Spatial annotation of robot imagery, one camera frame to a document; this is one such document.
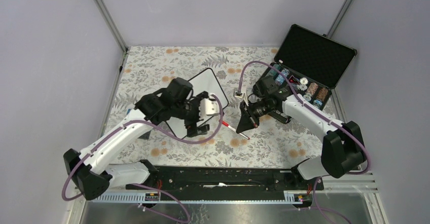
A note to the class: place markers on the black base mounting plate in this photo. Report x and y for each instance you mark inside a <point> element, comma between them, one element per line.
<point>226,184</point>

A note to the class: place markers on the blue poker chip stack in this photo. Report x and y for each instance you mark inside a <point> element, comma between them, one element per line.
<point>280,79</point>

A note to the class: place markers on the teal poker chip stack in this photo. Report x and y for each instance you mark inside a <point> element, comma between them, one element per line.
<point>274,72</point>

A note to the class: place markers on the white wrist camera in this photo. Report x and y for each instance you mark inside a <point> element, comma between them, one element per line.
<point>208,108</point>
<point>238,94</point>

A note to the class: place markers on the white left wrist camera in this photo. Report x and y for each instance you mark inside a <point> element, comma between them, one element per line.
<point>208,108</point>

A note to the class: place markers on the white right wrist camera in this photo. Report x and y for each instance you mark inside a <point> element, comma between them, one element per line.
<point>238,94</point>

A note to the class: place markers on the brown poker chip stack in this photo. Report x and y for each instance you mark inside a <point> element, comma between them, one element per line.
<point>320,98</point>

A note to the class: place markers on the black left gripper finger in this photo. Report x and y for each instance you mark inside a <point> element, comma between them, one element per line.
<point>194,130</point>
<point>196,99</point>

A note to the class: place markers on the pink poker chip stack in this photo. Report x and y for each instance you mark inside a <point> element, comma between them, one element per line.
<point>310,92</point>

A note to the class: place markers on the grey lego baseplate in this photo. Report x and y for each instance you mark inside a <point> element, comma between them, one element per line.
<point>145,136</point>

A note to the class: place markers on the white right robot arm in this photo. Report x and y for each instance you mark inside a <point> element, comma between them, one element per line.
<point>342,143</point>

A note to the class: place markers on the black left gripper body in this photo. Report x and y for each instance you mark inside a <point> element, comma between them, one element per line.
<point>187,111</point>

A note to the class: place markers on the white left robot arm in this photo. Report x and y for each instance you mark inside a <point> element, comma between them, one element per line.
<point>91,168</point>

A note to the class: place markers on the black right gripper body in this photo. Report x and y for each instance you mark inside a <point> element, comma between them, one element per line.
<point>260,108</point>

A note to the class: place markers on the black poker chip case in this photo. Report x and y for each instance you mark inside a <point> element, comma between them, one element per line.
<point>312,58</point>

